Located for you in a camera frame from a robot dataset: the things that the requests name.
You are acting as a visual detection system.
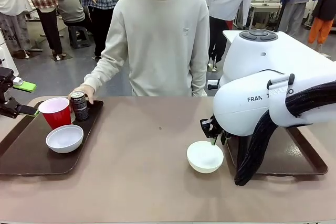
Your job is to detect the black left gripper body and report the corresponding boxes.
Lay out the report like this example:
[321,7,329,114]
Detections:
[0,67,18,119]

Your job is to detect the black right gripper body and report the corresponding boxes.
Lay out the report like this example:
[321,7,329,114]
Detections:
[199,116,232,146]

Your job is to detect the cream white bowl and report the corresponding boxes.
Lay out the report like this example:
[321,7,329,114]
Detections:
[186,140,225,174]

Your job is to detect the red plastic cup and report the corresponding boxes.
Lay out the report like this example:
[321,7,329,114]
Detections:
[38,97,72,131]

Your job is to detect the bluish white bowl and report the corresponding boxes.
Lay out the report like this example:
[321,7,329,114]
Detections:
[45,124,85,154]

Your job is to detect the black Pepsi can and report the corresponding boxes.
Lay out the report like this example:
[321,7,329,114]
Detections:
[69,90,89,122]

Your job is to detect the person's left forearm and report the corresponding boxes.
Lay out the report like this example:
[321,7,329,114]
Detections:
[189,61,208,97]

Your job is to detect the person's right forearm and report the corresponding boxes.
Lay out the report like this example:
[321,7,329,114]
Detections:
[83,50,126,94]

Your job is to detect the person's right hand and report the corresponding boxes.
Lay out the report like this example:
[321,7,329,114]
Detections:
[67,84,95,105]

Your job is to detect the brown plastic tray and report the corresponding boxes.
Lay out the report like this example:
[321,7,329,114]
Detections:
[222,126,329,176]
[0,100,104,176]

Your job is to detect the grey plastic stool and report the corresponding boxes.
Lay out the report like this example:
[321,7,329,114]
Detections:
[68,25,93,49]

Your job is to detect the person in grey hoodie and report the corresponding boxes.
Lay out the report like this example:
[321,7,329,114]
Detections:
[56,0,90,28]

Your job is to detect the person in beige sweater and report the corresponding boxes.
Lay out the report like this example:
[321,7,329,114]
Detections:
[83,0,211,98]

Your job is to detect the background white workbench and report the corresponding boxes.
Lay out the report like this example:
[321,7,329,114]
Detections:
[249,0,284,29]

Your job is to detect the black pole stand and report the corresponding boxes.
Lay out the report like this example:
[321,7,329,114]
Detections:
[274,0,293,34]

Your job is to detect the person in orange trousers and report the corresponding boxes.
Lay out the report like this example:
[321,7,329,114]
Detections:
[307,0,336,46]

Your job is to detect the black braided cable sleeve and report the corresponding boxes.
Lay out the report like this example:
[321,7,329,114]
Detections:
[234,79,336,187]

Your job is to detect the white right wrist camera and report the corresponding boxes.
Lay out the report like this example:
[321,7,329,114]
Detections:
[207,79,221,90]

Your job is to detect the white velcro strap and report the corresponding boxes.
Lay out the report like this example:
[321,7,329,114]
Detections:
[267,73,296,99]

